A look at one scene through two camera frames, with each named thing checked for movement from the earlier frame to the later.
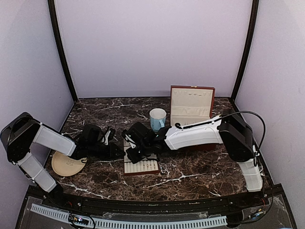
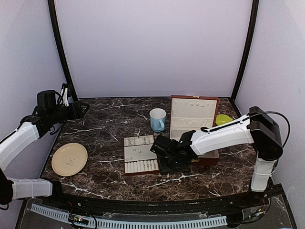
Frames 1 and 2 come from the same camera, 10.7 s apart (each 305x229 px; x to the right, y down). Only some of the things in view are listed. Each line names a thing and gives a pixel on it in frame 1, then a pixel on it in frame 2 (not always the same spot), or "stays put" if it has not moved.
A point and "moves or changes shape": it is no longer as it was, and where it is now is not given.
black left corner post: [55, 24] stays put
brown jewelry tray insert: [147, 166] stays put
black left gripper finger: [117, 153] → [82, 108]
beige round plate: [66, 165] stays put
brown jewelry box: [190, 105] moves or changes shape
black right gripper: [133, 158] → [164, 168]
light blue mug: [157, 117] stays put
